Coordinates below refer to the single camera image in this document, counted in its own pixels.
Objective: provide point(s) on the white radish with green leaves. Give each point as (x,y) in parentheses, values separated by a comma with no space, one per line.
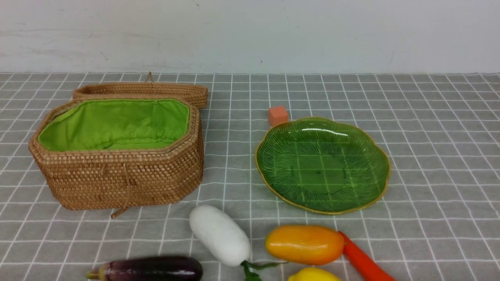
(225,240)

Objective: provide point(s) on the yellow lemon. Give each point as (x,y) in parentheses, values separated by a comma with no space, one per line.
(313,274)

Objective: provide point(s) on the small orange cube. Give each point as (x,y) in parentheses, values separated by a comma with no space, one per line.
(277,115)

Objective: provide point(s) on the woven wicker basket lid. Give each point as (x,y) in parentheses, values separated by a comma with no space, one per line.
(196,95)

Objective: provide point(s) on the green glass leaf plate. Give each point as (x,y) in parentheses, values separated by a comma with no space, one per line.
(323,166)

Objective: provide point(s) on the orange yellow mango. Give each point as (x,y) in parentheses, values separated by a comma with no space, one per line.
(305,244)

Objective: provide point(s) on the woven wicker basket green lining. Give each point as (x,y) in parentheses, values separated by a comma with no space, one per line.
(120,151)

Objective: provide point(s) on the orange carrot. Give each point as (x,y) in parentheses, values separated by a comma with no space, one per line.
(364,265)

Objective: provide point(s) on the grey checked tablecloth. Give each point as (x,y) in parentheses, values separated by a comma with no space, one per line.
(438,221)

